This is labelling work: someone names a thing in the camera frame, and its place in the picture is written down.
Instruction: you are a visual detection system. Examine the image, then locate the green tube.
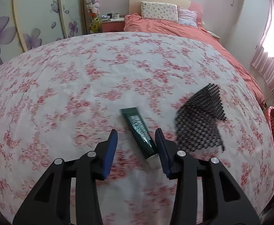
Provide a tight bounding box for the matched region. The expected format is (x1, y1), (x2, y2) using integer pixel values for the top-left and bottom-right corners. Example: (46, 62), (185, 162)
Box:
(120, 108), (161, 170)

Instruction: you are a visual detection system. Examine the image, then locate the black mesh mat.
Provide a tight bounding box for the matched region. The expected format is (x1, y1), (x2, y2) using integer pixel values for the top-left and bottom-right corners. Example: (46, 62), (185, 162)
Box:
(175, 83), (227, 152)

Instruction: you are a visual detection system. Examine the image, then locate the floral pink white bedsheet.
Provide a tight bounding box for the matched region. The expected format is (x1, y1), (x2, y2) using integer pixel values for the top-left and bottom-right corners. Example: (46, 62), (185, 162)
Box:
(0, 32), (274, 224)

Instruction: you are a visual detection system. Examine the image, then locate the pink curtain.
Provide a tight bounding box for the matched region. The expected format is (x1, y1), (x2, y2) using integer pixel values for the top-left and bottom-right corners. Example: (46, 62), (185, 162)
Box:
(251, 0), (274, 89)

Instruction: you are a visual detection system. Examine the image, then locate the right nightstand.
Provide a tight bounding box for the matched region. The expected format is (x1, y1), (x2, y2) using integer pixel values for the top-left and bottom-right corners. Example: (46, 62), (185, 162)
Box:
(208, 31), (221, 41)

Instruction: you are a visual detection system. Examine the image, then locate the pink left nightstand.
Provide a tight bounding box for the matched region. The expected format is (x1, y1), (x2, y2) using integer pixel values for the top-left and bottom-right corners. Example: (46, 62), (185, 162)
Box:
(101, 17), (125, 33)

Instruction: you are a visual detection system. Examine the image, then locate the pink striped pillow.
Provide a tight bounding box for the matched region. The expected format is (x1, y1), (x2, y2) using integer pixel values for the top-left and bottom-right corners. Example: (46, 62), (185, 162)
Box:
(178, 7), (198, 27)

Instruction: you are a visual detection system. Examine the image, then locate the wardrobe with purple flowers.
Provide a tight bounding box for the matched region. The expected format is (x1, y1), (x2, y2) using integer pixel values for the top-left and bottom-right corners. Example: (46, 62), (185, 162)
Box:
(0, 0), (85, 66)

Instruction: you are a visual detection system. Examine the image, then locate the coral pink duvet bed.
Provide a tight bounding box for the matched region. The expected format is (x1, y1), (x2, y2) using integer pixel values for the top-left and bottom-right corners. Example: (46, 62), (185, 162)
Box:
(124, 13), (265, 108)

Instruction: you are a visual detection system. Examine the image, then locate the floral white pillow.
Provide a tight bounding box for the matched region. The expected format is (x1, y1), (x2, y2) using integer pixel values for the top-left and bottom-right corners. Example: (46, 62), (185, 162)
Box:
(140, 2), (178, 23)

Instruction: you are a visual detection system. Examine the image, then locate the plush toy display tube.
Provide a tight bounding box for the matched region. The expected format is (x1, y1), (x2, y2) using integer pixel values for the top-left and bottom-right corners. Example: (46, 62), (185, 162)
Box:
(85, 0), (101, 34)

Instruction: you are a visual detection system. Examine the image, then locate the beige pink headboard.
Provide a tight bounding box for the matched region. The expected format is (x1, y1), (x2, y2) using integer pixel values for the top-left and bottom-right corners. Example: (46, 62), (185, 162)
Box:
(128, 0), (203, 22)

